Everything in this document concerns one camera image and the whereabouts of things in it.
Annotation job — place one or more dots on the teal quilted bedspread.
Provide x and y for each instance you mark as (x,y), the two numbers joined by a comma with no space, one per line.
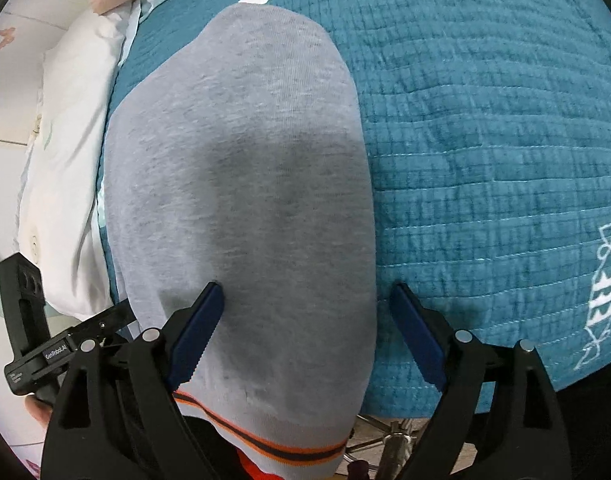
(487,125)

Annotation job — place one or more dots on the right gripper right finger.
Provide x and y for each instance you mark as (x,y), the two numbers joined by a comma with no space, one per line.
(497,417)

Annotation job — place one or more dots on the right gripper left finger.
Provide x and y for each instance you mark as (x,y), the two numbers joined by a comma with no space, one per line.
(116,416)

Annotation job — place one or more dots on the chrome stool base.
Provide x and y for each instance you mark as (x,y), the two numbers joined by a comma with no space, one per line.
(384,444)

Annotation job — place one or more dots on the white pillow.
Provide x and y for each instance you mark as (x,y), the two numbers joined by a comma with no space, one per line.
(58,228)

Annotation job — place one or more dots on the grey and navy sweatshirt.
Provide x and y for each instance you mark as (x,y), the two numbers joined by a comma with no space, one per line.
(241,160)

